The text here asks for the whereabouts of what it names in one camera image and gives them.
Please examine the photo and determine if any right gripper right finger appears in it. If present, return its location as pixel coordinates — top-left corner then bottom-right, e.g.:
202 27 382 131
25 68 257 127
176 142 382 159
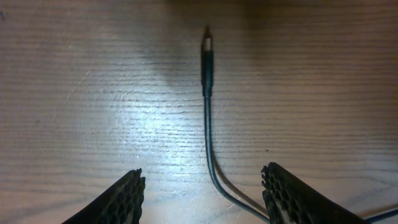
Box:
261 162 369 224

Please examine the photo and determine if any black charger cable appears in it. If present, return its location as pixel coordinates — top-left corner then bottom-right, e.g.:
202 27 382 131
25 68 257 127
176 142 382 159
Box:
200 25 398 224

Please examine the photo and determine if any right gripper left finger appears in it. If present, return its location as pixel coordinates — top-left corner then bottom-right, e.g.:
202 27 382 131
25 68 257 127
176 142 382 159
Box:
63 169 146 224

